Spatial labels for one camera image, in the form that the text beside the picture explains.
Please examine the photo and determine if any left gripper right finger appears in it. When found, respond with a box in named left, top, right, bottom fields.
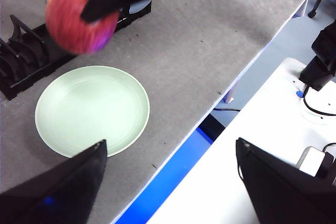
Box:
left=235, top=137, right=336, bottom=224

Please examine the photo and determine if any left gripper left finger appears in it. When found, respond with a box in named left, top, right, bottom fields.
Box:
left=0, top=139, right=109, bottom=224

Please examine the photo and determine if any red apple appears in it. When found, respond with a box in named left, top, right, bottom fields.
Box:
left=45, top=0, right=121, bottom=56

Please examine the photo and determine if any green plate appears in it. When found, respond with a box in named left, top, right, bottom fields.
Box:
left=35, top=65, right=151, bottom=159

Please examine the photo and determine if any black plate rack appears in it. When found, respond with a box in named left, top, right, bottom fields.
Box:
left=0, top=0, right=153, bottom=101

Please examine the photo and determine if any white and black box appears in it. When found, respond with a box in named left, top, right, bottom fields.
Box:
left=295, top=146, right=334, bottom=180

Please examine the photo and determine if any white robot stand top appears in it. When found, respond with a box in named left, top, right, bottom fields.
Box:
left=146, top=57, right=336, bottom=224

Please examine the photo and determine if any white table leg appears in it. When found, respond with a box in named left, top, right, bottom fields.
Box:
left=223, top=82, right=238, bottom=103

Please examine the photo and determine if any black base cable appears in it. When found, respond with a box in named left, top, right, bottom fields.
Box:
left=303, top=86, right=336, bottom=117

